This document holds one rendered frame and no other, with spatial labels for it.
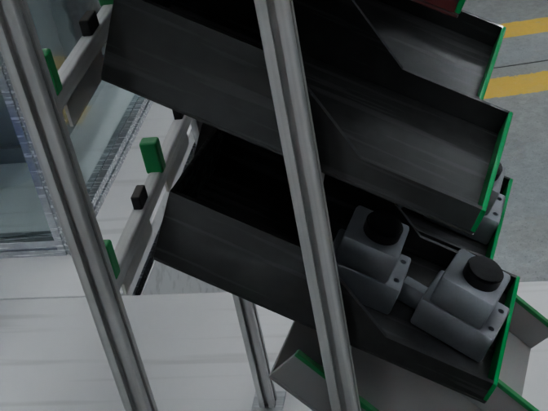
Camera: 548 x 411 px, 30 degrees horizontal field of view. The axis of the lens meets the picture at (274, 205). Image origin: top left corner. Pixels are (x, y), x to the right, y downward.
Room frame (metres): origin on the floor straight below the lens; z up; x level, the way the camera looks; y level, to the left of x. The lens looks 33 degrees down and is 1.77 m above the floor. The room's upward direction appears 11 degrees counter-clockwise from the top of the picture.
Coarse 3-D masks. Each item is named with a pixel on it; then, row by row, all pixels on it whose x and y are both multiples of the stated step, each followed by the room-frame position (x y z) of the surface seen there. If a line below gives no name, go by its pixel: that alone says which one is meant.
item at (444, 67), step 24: (360, 0) 0.85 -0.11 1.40; (384, 0) 0.85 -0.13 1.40; (408, 0) 0.84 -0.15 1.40; (384, 24) 0.82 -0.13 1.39; (408, 24) 0.82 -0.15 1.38; (432, 24) 0.83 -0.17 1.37; (456, 24) 0.83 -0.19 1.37; (480, 24) 0.82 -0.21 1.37; (408, 48) 0.79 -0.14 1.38; (432, 48) 0.79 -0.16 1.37; (456, 48) 0.80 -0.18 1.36; (480, 48) 0.81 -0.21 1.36; (432, 72) 0.76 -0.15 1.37; (456, 72) 0.76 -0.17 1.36; (480, 72) 0.77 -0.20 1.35; (480, 96) 0.70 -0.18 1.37
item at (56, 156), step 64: (0, 0) 0.62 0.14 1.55; (256, 0) 0.57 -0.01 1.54; (64, 128) 0.63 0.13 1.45; (192, 128) 0.93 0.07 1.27; (64, 192) 0.62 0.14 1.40; (320, 192) 0.57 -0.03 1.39; (320, 256) 0.57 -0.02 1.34; (128, 320) 0.63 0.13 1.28; (256, 320) 0.93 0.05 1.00; (320, 320) 0.57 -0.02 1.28; (128, 384) 0.62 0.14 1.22; (256, 384) 0.93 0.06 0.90
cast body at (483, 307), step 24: (456, 264) 0.62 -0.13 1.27; (480, 264) 0.61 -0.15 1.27; (408, 288) 0.64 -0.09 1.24; (432, 288) 0.63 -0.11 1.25; (456, 288) 0.60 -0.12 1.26; (480, 288) 0.60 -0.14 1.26; (504, 288) 0.61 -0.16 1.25; (432, 312) 0.61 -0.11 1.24; (456, 312) 0.60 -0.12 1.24; (480, 312) 0.59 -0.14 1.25; (504, 312) 0.61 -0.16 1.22; (456, 336) 0.60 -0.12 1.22; (480, 336) 0.59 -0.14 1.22; (480, 360) 0.59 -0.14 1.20
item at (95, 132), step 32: (32, 0) 1.50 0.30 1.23; (64, 0) 1.61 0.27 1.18; (64, 32) 1.57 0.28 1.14; (0, 96) 1.37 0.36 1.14; (96, 96) 1.62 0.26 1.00; (128, 96) 1.75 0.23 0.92; (0, 128) 1.38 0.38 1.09; (96, 128) 1.58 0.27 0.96; (0, 160) 1.38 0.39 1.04; (96, 160) 1.55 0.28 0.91; (0, 192) 1.39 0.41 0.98; (32, 192) 1.38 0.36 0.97; (0, 224) 1.39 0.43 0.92; (32, 224) 1.38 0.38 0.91
